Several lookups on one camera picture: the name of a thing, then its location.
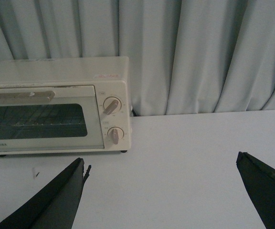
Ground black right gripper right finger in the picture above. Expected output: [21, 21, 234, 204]
[236, 152, 275, 229]

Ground cream oven door with handle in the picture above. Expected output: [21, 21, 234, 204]
[0, 85, 104, 154]

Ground oven control knob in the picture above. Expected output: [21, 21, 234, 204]
[103, 96, 122, 115]
[107, 127, 124, 145]

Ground lower oven control knob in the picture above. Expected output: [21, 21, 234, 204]
[107, 127, 124, 145]

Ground pale grey curtain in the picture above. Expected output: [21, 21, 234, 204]
[0, 0, 275, 116]

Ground upper oven control knob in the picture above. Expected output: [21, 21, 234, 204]
[103, 96, 122, 115]

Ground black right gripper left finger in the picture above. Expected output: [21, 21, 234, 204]
[0, 158, 91, 229]

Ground cream Toshiba toaster oven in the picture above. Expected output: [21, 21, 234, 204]
[0, 57, 132, 155]

